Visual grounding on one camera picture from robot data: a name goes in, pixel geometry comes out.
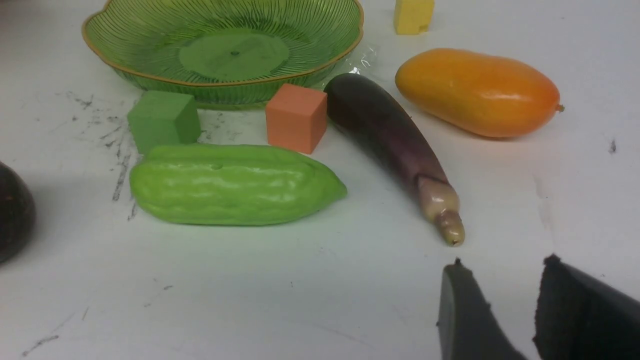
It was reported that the orange yellow mango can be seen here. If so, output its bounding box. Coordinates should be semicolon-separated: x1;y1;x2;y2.
394;48;565;139

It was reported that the green glass plate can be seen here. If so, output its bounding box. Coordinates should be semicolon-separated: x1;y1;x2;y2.
82;0;365;108

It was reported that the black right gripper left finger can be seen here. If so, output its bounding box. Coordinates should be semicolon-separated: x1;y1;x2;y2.
437;258;525;360

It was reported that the yellow foam block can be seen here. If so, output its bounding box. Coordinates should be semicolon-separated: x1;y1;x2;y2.
393;0;435;35

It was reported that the dark purple mangosteen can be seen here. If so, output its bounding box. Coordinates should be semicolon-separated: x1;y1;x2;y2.
0;162;36;264

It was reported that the green foam cube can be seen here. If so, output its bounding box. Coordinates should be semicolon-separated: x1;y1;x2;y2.
126;90;202;155

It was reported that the green bitter gourd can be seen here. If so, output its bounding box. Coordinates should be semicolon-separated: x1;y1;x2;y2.
129;143;348;226

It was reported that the orange foam cube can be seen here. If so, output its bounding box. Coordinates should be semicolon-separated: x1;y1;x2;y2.
265;83;328;155

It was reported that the purple eggplant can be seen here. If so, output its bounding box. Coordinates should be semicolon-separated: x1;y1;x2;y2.
324;73;466;247

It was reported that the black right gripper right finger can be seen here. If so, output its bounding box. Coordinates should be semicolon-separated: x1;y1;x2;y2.
533;255;640;360

